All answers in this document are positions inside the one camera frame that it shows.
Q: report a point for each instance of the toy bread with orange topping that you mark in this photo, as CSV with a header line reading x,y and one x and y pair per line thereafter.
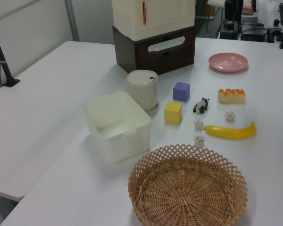
x,y
231,96

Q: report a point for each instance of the woven wicker basket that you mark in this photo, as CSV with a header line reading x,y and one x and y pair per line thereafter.
x,y
186,197

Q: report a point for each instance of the white push-lid trash can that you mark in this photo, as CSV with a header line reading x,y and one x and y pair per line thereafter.
x,y
142,91

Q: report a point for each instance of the yellow foam cube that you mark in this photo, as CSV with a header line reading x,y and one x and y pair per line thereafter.
x,y
172,114

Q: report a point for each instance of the white plastic storage bin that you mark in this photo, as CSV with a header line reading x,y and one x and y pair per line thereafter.
x,y
132,146

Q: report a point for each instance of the purple foam cube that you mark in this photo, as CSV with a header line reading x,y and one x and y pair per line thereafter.
x,y
180,93

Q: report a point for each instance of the dark brown drawer box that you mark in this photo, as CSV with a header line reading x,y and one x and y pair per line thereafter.
x,y
136,56

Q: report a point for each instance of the crumpled white paper ball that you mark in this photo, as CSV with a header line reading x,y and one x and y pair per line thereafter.
x,y
229,116
199,140
198,124

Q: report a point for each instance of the toy panda figure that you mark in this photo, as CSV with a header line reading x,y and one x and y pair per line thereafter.
x,y
201,105

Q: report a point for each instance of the yellow toy banana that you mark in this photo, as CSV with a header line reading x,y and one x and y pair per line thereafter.
x,y
228,131

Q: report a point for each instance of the cream plastic storage cabinet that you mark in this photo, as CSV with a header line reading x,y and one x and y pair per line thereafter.
x,y
165,16

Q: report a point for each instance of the pink plastic plate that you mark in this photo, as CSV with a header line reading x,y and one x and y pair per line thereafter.
x,y
227,62

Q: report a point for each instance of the black background lab device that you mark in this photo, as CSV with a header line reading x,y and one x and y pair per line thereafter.
x,y
230,23

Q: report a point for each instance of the grey metal partition post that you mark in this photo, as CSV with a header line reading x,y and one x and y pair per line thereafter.
x,y
72,21

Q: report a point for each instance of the black camera stand pole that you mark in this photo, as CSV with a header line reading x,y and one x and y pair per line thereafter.
x,y
4,66

